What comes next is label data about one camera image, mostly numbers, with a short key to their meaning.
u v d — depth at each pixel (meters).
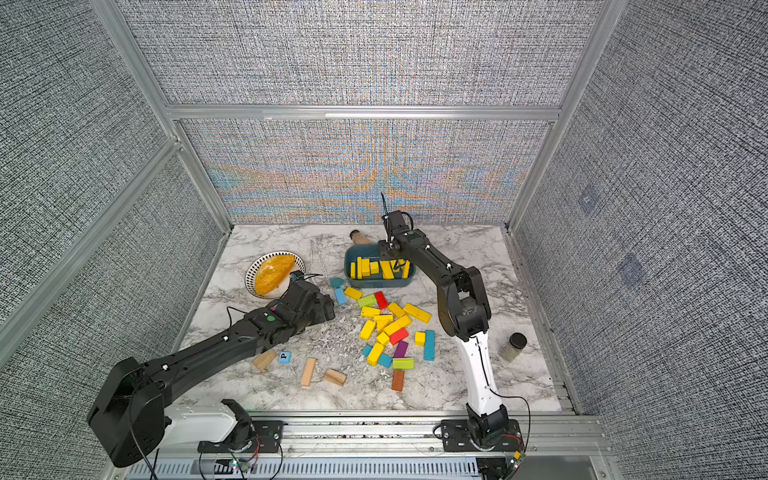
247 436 0.68
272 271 0.98
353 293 1.00
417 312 0.95
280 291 1.01
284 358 0.86
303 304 0.65
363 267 1.04
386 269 1.03
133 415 0.40
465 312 0.59
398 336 0.90
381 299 0.98
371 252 1.12
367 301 0.98
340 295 1.00
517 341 0.80
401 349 0.88
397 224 0.82
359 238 1.13
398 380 0.81
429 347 0.88
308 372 0.84
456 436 0.73
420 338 0.88
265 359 0.84
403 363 0.84
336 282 1.03
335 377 0.82
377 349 0.86
